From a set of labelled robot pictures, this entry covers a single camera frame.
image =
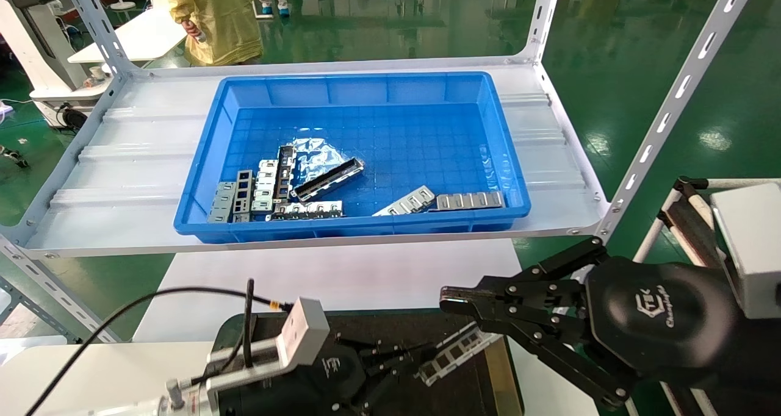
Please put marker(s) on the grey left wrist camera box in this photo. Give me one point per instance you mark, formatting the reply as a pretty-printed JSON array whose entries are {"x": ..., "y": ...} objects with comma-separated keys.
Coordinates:
[{"x": 302, "y": 337}]

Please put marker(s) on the black padded bar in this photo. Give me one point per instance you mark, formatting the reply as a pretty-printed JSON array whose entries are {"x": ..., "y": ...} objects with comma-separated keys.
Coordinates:
[{"x": 689, "y": 227}]

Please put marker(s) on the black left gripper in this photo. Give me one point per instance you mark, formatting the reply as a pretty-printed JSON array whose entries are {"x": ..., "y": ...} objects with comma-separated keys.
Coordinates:
[{"x": 305, "y": 391}]

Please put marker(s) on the white tube frame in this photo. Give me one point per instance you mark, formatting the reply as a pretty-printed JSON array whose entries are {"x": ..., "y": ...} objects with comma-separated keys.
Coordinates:
[{"x": 654, "y": 228}]

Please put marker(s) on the dark grey slotted metal part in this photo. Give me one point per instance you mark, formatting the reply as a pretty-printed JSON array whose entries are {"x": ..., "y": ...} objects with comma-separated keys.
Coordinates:
[{"x": 244, "y": 190}]

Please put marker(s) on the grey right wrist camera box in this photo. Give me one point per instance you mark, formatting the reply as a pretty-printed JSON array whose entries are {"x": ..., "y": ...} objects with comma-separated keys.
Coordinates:
[{"x": 753, "y": 239}]

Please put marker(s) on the white machine with black panel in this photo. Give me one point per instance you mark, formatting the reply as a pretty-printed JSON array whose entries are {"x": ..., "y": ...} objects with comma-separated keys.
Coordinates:
[{"x": 36, "y": 44}]

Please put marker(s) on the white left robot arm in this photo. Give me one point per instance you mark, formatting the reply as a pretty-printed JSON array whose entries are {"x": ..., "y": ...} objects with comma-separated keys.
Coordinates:
[{"x": 183, "y": 404}]

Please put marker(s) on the black container with brass strips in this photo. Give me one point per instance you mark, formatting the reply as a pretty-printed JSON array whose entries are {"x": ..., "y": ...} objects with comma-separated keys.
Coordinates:
[{"x": 366, "y": 324}]

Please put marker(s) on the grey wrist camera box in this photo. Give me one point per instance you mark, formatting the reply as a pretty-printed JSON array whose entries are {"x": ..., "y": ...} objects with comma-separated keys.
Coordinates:
[
  {"x": 753, "y": 239},
  {"x": 302, "y": 337}
]

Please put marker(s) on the silver camera mount bracket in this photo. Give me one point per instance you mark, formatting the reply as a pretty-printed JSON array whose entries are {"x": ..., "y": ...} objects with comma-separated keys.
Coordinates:
[{"x": 250, "y": 358}]

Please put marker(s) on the dark metal channel part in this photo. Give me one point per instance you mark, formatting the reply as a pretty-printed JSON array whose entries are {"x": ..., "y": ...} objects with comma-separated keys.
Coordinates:
[
  {"x": 285, "y": 172},
  {"x": 329, "y": 180},
  {"x": 457, "y": 352}
]

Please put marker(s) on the silver foil bag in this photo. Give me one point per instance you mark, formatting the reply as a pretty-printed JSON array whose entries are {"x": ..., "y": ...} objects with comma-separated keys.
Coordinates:
[{"x": 317, "y": 154}]

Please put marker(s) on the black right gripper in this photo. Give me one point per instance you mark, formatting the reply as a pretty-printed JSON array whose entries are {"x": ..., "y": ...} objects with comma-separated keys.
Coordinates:
[{"x": 659, "y": 318}]

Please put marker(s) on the blue plastic tray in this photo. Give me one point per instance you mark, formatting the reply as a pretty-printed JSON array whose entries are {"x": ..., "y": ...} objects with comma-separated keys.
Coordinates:
[{"x": 390, "y": 129}]

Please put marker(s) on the white work table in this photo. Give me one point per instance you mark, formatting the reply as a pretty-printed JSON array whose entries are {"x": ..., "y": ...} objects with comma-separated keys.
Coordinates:
[{"x": 134, "y": 38}]

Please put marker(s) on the grey flat slotted metal part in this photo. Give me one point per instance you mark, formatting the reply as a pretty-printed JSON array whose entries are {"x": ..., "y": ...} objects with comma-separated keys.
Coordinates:
[
  {"x": 223, "y": 202},
  {"x": 470, "y": 200}
]

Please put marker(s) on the white metal shelf rack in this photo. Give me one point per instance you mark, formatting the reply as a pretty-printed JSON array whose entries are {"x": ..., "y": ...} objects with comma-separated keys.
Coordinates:
[{"x": 122, "y": 178}]

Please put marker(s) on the person in yellow coat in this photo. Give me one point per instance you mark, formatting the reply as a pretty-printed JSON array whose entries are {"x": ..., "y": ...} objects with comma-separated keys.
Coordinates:
[{"x": 219, "y": 13}]

